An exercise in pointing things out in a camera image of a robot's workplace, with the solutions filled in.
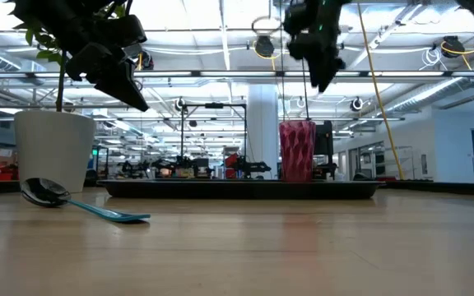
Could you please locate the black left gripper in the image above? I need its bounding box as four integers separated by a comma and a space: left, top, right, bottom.
62, 0, 151, 113

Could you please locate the spoon with blue handle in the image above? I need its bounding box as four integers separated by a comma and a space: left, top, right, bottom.
20, 177, 152, 224

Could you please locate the white square column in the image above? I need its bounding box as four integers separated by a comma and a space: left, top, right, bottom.
246, 84, 281, 180

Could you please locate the green leafy plant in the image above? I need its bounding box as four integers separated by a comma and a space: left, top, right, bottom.
12, 0, 73, 113

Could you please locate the black monitor on stand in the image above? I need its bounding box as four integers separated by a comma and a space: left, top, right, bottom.
313, 119, 340, 181

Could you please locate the white plant pot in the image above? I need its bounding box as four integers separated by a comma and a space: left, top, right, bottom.
13, 109, 97, 194

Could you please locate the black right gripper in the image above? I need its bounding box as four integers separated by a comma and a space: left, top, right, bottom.
281, 0, 351, 94

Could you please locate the yellow hanging cable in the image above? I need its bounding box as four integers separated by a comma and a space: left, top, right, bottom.
355, 0, 407, 181

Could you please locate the black aluminium table frame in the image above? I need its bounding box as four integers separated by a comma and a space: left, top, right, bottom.
0, 178, 474, 198

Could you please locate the black ceiling cable reel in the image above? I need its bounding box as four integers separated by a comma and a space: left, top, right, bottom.
439, 35, 467, 59
253, 35, 277, 59

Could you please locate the black hanging cable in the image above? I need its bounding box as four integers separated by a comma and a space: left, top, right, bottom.
300, 57, 311, 122

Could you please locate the red faceted plastic cup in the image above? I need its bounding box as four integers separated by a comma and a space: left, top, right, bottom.
278, 119, 318, 183

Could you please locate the black workstation frame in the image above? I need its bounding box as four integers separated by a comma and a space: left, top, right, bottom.
179, 102, 249, 179

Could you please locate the black rectangular serving tray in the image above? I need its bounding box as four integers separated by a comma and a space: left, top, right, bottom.
96, 178, 386, 201

